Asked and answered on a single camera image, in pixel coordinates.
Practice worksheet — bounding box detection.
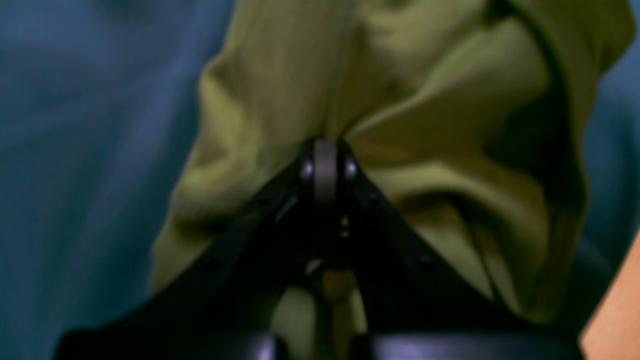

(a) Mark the olive green t-shirt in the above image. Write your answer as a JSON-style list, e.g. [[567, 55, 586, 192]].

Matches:
[[150, 0, 636, 328]]

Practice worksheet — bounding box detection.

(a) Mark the blue table cloth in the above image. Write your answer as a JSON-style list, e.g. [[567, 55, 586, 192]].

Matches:
[[0, 0, 640, 360]]

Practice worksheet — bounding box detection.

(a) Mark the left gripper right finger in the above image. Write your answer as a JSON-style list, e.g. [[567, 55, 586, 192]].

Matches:
[[325, 139, 585, 360]]

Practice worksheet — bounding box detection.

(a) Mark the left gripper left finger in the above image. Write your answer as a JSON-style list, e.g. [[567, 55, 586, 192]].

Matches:
[[54, 139, 326, 360]]

